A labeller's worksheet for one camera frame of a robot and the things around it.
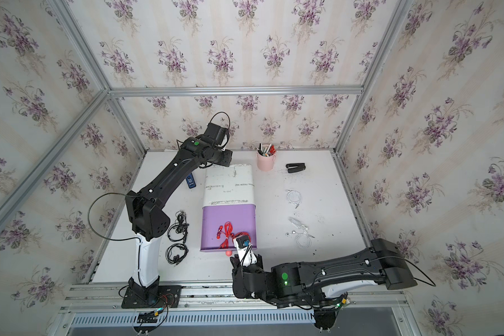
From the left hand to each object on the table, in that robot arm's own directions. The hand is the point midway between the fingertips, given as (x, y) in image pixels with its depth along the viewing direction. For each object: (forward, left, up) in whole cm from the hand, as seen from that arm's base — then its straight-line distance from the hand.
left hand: (228, 159), depth 89 cm
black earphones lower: (-32, +21, -22) cm, 44 cm away
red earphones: (-30, -1, -7) cm, 31 cm away
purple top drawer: (-27, +2, -6) cm, 28 cm away
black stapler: (+11, -33, -19) cm, 40 cm away
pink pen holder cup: (+11, -17, -10) cm, 23 cm away
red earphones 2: (-31, -5, -7) cm, 32 cm away
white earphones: (-7, -30, -19) cm, 36 cm away
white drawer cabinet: (-15, -1, +1) cm, 15 cm away
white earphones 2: (-28, -32, -20) cm, 47 cm away
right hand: (-41, -4, -7) cm, 41 cm away
